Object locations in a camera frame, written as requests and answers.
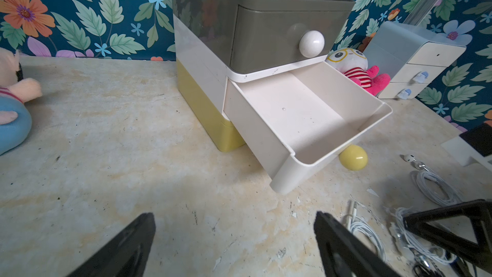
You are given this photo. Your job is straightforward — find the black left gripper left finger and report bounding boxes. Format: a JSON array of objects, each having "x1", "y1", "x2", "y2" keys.
[{"x1": 69, "y1": 212, "x2": 156, "y2": 276}]

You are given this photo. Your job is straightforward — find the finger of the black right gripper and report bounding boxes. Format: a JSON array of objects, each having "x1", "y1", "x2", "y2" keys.
[{"x1": 403, "y1": 200, "x2": 491, "y2": 273}]

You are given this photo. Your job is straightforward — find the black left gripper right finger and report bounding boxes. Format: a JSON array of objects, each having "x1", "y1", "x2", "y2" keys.
[{"x1": 314, "y1": 211, "x2": 399, "y2": 277}]

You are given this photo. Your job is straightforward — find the white blue mini drawer cabinet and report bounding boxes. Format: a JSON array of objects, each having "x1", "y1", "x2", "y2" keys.
[{"x1": 363, "y1": 21, "x2": 475, "y2": 100}]

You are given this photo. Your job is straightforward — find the three-tier colored drawer cabinet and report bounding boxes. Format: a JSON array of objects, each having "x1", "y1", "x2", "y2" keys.
[{"x1": 170, "y1": 0, "x2": 393, "y2": 195}]

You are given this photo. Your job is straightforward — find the lower blue bird knob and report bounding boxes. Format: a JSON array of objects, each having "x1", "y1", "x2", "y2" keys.
[{"x1": 397, "y1": 88, "x2": 412, "y2": 100}]

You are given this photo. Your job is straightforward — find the blue bird knob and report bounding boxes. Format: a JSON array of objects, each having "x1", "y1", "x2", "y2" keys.
[
  {"x1": 397, "y1": 88, "x2": 412, "y2": 100},
  {"x1": 412, "y1": 71, "x2": 429, "y2": 83}
]

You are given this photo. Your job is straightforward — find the upper blue bird knob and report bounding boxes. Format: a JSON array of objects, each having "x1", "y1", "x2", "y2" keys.
[{"x1": 412, "y1": 71, "x2": 429, "y2": 83}]

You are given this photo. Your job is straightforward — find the pink pig plush toy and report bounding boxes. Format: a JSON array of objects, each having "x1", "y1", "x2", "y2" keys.
[{"x1": 1, "y1": 48, "x2": 42, "y2": 154}]

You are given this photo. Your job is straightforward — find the pink white plush toy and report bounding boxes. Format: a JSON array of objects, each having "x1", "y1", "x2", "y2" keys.
[{"x1": 326, "y1": 47, "x2": 391, "y2": 96}]

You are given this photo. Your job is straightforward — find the white wired earphones left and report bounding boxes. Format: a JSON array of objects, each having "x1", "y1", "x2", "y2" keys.
[{"x1": 345, "y1": 200, "x2": 386, "y2": 262}]

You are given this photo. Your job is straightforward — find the white wired earphones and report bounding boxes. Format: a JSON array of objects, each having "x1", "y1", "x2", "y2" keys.
[
  {"x1": 389, "y1": 207, "x2": 457, "y2": 265},
  {"x1": 345, "y1": 200, "x2": 386, "y2": 262},
  {"x1": 402, "y1": 154, "x2": 463, "y2": 207}
]

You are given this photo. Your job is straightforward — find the white wired earphones middle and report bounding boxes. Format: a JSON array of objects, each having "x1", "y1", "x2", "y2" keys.
[{"x1": 389, "y1": 207, "x2": 457, "y2": 265}]

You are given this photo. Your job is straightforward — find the white wired earphones right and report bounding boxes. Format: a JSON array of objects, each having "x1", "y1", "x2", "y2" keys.
[{"x1": 402, "y1": 154, "x2": 463, "y2": 207}]

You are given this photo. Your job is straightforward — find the black wired earphones middle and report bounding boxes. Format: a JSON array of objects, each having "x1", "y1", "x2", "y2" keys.
[{"x1": 411, "y1": 257, "x2": 468, "y2": 277}]

